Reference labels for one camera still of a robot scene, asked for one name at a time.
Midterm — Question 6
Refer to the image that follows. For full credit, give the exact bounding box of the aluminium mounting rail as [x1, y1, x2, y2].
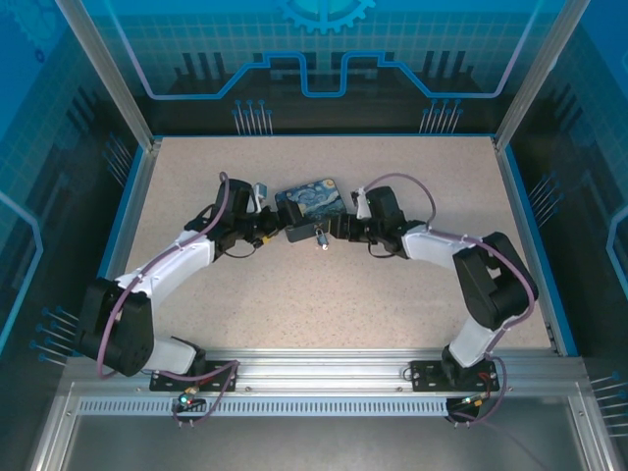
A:
[63, 348, 585, 398]

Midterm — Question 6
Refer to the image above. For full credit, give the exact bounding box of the purple cable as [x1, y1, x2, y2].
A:
[361, 172, 540, 426]
[171, 360, 241, 429]
[95, 171, 232, 382]

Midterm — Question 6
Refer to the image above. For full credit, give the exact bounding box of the aluminium frame side rail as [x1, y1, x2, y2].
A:
[97, 139, 163, 286]
[493, 136, 560, 354]

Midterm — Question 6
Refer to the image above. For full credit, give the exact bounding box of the small connector with lights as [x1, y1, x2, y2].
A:
[459, 391, 493, 409]
[177, 387, 203, 412]

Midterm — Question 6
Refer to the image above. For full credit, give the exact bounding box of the aluminium frame post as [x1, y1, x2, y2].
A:
[53, 0, 163, 151]
[493, 0, 590, 153]

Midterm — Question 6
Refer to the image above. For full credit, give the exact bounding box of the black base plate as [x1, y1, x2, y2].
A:
[149, 360, 240, 393]
[409, 359, 496, 393]

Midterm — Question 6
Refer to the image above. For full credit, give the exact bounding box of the dark box with starry-night lid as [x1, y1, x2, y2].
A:
[273, 179, 352, 245]

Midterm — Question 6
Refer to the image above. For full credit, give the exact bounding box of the slotted grey cable duct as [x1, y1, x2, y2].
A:
[77, 396, 497, 418]

